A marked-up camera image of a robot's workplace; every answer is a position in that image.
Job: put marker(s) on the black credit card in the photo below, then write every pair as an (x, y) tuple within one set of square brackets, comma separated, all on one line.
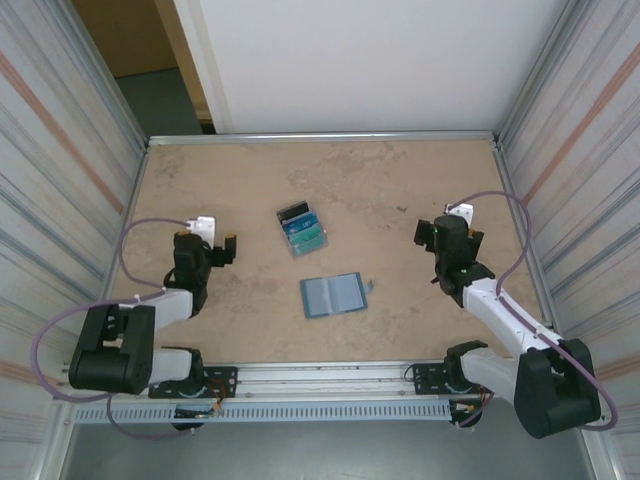
[(292, 210)]

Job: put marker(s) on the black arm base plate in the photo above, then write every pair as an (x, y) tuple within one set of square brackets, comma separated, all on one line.
[(225, 382), (425, 380)]

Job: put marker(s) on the blue folding card holder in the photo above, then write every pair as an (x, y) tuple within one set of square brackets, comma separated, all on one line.
[(332, 295)]

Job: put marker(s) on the corrugated translucent side panel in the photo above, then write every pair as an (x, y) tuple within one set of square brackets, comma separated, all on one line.
[(590, 200), (50, 200)]

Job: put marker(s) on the clear acrylic card stand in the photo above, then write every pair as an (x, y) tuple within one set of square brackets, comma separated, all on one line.
[(324, 242)]

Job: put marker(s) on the aluminium upright frame post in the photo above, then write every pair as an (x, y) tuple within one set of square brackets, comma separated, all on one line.
[(111, 85), (539, 85)]

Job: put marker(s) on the white door frame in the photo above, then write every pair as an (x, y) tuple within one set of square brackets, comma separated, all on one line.
[(205, 75)]

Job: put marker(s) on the aluminium frame cross bar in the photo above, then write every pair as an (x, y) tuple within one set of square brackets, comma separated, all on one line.
[(325, 137)]

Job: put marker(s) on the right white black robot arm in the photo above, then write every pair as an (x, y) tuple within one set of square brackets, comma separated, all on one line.
[(505, 315)]

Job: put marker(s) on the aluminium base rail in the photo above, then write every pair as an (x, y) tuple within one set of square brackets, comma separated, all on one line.
[(325, 380)]

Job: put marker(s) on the aluminium table side rail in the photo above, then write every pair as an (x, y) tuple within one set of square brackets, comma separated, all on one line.
[(512, 200), (131, 215)]

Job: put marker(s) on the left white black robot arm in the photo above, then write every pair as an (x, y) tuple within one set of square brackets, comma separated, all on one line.
[(115, 350)]

